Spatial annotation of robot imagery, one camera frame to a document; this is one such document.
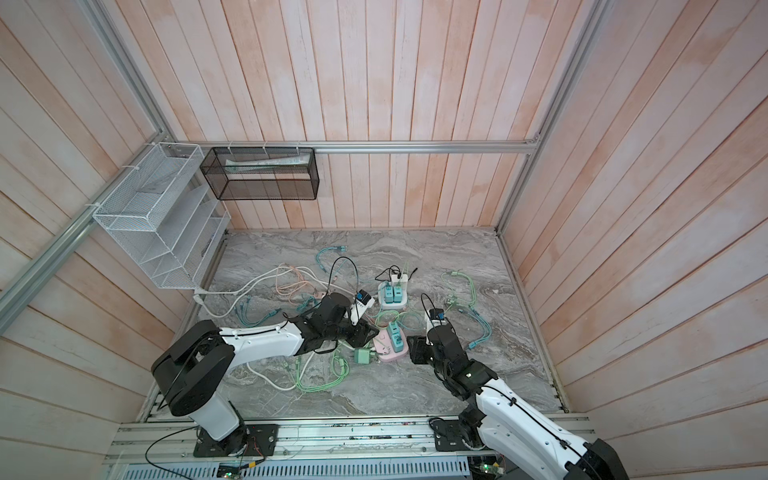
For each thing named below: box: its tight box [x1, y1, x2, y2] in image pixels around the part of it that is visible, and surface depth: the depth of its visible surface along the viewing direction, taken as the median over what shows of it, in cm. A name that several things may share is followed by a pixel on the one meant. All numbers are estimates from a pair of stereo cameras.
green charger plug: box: [354, 348, 370, 364], surface depth 86 cm
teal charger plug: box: [387, 321, 404, 353], surface depth 85 cm
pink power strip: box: [374, 329, 409, 362], surface depth 87 cm
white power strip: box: [378, 274, 409, 309], surface depth 97 cm
